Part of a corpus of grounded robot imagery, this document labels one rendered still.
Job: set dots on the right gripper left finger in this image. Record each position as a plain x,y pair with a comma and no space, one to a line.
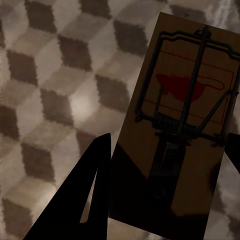
60,219

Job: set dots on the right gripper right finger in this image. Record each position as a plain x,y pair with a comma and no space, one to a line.
233,149

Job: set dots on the mousetrap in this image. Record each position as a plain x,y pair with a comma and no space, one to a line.
166,162

